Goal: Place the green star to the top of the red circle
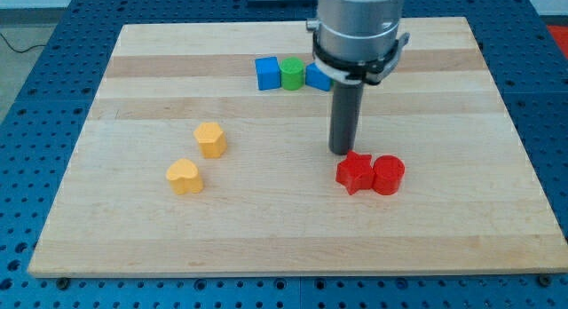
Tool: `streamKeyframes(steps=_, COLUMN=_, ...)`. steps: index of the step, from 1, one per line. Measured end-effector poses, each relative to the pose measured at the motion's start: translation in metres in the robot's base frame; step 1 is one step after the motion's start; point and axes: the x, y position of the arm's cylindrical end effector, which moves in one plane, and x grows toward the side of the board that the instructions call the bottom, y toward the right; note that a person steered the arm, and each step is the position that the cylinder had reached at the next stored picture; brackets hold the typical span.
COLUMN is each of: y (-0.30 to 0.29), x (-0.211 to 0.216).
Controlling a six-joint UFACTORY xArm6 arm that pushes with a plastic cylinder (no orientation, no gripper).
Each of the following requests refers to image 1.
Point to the red star block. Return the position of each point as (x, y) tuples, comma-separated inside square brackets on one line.
[(355, 172)]

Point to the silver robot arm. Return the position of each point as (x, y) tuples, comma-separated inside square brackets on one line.
[(357, 41)]

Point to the blue block behind arm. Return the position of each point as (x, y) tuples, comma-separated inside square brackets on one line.
[(316, 78)]

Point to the yellow heart block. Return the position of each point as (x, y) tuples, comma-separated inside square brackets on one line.
[(184, 177)]

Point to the wooden board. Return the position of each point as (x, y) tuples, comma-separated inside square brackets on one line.
[(469, 203)]

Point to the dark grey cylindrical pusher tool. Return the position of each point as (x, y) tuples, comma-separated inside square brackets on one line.
[(346, 102)]

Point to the red cylinder block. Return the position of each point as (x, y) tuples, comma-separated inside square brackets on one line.
[(389, 171)]

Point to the blue cube block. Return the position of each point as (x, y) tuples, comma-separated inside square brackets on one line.
[(267, 73)]

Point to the green cylinder block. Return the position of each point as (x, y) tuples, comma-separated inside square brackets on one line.
[(292, 73)]

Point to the yellow hexagon block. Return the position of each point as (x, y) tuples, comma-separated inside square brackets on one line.
[(211, 139)]

